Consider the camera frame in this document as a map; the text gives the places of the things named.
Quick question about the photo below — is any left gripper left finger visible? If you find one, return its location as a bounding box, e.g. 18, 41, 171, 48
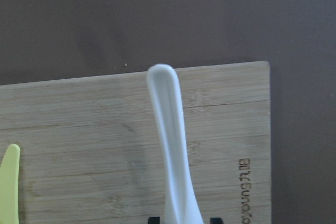
148, 217, 160, 224

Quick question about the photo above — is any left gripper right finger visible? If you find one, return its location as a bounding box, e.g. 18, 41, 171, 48
209, 217, 223, 224

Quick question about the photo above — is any white ceramic spoon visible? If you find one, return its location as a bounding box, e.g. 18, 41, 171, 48
146, 64, 203, 223

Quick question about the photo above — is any bamboo cutting board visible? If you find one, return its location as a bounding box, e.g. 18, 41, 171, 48
1, 61, 271, 223

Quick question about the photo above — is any yellow plastic knife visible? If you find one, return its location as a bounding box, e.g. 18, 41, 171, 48
1, 144, 20, 224

